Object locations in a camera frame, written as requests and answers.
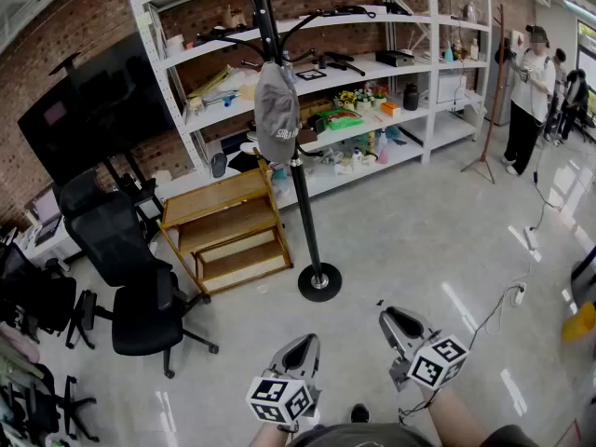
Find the green snack packet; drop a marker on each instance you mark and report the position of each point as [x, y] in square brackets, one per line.
[342, 119]

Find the red flower bunch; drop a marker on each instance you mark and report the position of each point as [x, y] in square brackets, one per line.
[379, 93]

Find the black mesh office chair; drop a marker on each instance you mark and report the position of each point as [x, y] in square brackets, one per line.
[107, 235]

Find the person's black shoe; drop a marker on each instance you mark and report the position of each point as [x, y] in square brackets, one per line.
[360, 413]

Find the black television on stand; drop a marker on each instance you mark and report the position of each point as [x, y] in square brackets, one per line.
[93, 110]

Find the grey baseball cap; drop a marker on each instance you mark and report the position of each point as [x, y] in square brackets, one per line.
[277, 110]

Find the person's right forearm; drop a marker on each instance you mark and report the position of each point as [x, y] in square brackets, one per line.
[454, 417]

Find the open laptop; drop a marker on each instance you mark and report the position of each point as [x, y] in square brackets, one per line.
[46, 217]

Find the orange box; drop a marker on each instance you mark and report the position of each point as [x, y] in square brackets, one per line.
[390, 109]

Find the brown wooden coat stand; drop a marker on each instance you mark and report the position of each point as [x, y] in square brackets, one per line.
[491, 110]

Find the white power strip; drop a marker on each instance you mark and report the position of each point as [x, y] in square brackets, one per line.
[531, 239]
[520, 294]

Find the beige wooden figurine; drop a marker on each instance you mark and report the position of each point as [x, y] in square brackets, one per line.
[233, 17]

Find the black flat box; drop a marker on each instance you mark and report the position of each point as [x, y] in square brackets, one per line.
[395, 58]

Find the glass kettle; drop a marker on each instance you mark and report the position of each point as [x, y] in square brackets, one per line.
[470, 13]

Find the pale yellow sticky note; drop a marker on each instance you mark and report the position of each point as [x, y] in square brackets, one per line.
[143, 19]

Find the white desk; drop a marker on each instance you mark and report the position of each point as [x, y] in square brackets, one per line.
[56, 249]

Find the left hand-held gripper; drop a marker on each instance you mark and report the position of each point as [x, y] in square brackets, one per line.
[270, 398]

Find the brown wicker basket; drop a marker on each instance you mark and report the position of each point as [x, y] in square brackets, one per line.
[316, 109]

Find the black folded cloth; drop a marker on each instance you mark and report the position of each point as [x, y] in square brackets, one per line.
[242, 162]

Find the grey slipper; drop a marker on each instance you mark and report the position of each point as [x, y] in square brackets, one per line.
[218, 166]

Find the black television top mount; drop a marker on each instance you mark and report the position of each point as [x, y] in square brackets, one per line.
[65, 59]

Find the yellow bag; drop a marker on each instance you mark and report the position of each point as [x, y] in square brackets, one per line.
[579, 324]

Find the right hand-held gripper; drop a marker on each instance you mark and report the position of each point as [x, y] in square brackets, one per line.
[437, 363]

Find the clear plastic bottle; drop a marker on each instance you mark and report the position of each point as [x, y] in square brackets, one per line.
[288, 65]

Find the pink cloth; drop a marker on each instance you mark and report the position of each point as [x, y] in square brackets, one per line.
[18, 345]

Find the black jar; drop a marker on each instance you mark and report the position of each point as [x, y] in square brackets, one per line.
[410, 98]

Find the pale yellow foam block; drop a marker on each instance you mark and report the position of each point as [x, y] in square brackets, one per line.
[247, 92]

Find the person's left forearm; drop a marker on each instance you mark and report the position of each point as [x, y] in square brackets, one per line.
[267, 436]

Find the white metal shelving unit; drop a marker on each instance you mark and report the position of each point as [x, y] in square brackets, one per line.
[432, 86]

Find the sunflower bunch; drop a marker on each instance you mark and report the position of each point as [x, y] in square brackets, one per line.
[346, 98]

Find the pale yellow long box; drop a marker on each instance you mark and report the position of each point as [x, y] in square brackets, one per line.
[212, 82]

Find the white flower bunch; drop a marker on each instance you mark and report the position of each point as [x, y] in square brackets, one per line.
[363, 98]

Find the white plastic container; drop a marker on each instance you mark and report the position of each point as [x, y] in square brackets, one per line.
[175, 44]

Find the white slipper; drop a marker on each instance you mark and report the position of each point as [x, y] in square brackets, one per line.
[249, 148]
[251, 135]

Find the teal bottle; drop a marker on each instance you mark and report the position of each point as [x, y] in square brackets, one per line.
[448, 55]

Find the black metal tube frame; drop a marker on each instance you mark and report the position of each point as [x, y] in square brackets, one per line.
[342, 63]

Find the dark blue box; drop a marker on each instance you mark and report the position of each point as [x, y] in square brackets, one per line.
[233, 146]

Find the white box appliance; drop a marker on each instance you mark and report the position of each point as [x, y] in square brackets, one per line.
[451, 89]

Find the pink bottle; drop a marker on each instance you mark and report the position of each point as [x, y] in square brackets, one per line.
[383, 155]

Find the white bottle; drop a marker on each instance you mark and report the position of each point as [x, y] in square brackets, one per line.
[474, 50]

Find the black metal coat rack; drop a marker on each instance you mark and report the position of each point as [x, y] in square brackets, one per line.
[305, 212]

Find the person's shirt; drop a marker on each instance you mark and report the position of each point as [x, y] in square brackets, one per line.
[372, 438]

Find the wooden three-tier shelf cart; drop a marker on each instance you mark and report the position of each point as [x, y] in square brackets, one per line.
[214, 198]

